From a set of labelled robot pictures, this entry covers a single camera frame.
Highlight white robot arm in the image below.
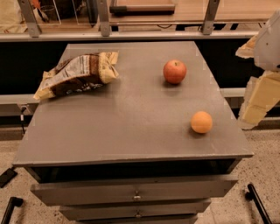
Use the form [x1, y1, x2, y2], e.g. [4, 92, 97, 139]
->
[235, 10, 280, 130]

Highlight orange fruit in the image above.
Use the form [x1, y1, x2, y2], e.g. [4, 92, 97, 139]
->
[191, 111, 213, 134]

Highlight red apple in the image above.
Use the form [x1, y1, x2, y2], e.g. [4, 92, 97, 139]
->
[163, 59, 187, 85]

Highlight black right base leg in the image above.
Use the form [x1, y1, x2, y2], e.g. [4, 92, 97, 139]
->
[245, 183, 272, 224]

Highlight black base leg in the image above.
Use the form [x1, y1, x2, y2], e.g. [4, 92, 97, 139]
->
[245, 183, 272, 224]
[1, 197, 24, 224]

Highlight grey drawer cabinet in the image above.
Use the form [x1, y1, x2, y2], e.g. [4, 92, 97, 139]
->
[14, 41, 251, 224]

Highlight grey drawer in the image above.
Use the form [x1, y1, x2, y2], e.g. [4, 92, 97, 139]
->
[31, 175, 237, 206]
[59, 199, 211, 221]

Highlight top grey drawer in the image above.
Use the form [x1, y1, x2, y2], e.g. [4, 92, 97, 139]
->
[31, 175, 237, 206]

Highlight brown and yellow snack bag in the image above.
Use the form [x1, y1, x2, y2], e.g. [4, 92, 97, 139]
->
[33, 52, 119, 100]

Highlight metal railing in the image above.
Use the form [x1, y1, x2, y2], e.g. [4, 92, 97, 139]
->
[0, 0, 280, 42]

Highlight black floor plate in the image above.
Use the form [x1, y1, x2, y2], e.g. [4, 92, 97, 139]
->
[0, 168, 18, 188]

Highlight black left base leg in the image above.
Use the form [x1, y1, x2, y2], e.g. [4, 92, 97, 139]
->
[1, 197, 24, 224]

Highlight black cable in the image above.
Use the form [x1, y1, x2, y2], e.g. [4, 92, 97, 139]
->
[19, 106, 28, 135]

